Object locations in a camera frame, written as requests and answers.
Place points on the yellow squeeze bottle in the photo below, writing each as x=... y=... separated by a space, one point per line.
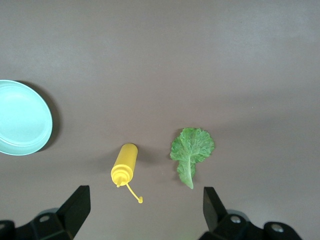
x=125 y=160

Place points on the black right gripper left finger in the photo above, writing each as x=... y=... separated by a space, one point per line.
x=75 y=207

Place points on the brown table cover sheet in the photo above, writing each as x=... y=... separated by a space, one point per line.
x=160 y=50

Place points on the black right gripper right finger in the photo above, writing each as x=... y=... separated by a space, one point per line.
x=212 y=207

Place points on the mint green plate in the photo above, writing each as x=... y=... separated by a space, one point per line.
x=22 y=117

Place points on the green lettuce leaf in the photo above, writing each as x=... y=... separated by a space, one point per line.
x=192 y=147

